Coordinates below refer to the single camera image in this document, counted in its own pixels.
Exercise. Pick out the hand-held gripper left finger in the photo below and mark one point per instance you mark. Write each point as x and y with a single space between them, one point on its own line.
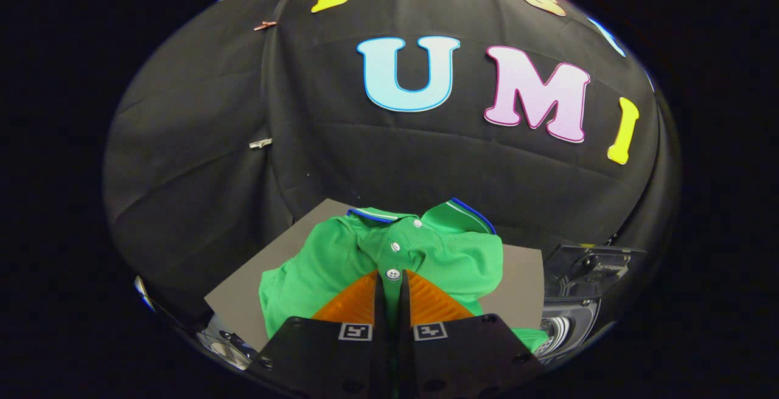
381 314

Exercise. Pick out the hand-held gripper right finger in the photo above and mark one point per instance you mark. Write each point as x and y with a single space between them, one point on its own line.
404 314

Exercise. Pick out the green polo shirt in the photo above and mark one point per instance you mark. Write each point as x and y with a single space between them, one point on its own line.
341 259

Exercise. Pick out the black backdrop cloth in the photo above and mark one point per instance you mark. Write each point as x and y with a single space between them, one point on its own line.
395 156

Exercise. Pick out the white cloth clip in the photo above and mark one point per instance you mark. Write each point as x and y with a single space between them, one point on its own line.
260 143

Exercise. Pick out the pink cloth clip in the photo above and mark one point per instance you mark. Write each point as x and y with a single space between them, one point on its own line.
265 25

